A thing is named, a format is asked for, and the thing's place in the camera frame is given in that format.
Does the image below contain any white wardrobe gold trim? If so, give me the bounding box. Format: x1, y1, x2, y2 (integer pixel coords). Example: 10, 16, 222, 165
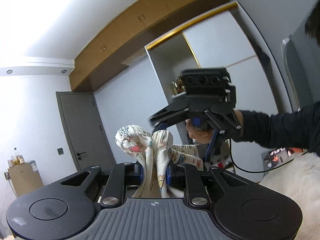
144, 1, 290, 178

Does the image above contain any person's right hand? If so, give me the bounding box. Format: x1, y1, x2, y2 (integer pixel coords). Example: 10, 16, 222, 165
185, 119, 214, 144

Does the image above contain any grey door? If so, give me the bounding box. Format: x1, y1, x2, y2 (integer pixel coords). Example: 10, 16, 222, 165
55, 91, 117, 180

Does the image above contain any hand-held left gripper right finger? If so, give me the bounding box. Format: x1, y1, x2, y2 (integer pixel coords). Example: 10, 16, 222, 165
166, 164, 252, 208

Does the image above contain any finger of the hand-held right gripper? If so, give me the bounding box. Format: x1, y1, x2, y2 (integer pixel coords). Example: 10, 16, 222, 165
205, 104, 242, 163
148, 99, 190, 135

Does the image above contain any dog print fitted sheet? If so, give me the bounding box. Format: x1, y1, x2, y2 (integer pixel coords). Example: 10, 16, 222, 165
115, 124, 203, 198

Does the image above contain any cream fluffy blanket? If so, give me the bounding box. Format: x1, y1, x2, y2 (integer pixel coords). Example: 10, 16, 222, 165
260, 152, 320, 240

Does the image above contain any person's right forearm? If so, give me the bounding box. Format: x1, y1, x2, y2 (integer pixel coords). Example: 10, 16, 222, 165
235, 101, 320, 150

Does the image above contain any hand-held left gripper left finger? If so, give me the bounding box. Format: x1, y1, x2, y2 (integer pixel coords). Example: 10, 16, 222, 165
60, 162, 145, 208

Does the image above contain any beige small fridge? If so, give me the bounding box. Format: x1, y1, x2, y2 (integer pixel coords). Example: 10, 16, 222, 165
7, 166, 44, 198

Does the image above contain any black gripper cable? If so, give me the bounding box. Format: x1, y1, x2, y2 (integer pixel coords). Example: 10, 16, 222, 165
205, 140, 308, 173

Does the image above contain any person's head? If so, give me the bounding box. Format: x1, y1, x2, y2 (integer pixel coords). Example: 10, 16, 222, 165
304, 5, 320, 38

